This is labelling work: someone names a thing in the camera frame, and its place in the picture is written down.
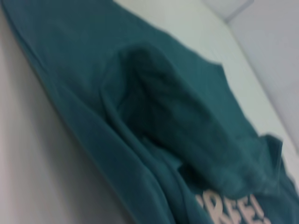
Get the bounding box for teal blue shirt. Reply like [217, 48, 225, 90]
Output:
[0, 0, 299, 224]

